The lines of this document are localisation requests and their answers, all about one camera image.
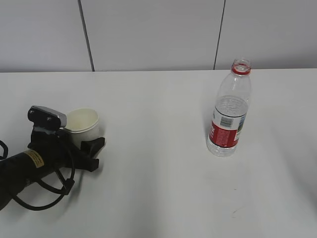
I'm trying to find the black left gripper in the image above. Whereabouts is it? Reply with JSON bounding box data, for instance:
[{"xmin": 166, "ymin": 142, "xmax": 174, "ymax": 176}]
[{"xmin": 28, "ymin": 129, "xmax": 106, "ymax": 172}]

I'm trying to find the white paper cup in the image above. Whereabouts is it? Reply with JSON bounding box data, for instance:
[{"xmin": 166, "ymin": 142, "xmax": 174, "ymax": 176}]
[{"xmin": 63, "ymin": 108, "xmax": 100, "ymax": 148}]

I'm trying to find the clear water bottle red label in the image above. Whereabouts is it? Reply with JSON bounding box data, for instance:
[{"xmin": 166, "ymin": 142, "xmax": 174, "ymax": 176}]
[{"xmin": 207, "ymin": 58, "xmax": 252, "ymax": 157}]

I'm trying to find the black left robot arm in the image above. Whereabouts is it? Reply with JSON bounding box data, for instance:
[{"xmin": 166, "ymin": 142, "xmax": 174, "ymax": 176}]
[{"xmin": 0, "ymin": 130, "xmax": 106, "ymax": 211}]

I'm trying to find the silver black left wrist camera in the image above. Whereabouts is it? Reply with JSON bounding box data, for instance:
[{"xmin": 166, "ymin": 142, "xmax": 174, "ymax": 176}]
[{"xmin": 28, "ymin": 105, "xmax": 67, "ymax": 132}]

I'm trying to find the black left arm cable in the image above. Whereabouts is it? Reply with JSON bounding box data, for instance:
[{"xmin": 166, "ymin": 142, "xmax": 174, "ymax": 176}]
[{"xmin": 0, "ymin": 135, "xmax": 76, "ymax": 212}]

